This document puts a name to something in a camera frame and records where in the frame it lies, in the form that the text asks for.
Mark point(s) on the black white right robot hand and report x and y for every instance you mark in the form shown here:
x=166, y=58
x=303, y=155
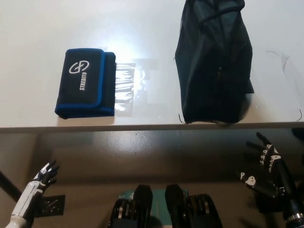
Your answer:
x=273, y=180

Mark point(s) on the black fabric lunch bag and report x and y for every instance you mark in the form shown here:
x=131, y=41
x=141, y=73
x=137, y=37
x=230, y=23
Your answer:
x=213, y=71

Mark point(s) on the small black floor tape patch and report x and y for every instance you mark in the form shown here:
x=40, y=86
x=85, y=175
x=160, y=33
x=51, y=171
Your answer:
x=53, y=205

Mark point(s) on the clear plastic sheet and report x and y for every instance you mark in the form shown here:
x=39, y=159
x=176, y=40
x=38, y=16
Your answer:
x=287, y=64

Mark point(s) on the clear tape patch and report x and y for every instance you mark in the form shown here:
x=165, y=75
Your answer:
x=133, y=85

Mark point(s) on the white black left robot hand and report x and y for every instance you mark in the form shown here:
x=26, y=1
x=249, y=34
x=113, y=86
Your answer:
x=31, y=190

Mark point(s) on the black blue Strebito notebook case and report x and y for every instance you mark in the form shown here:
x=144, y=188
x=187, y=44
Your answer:
x=80, y=83

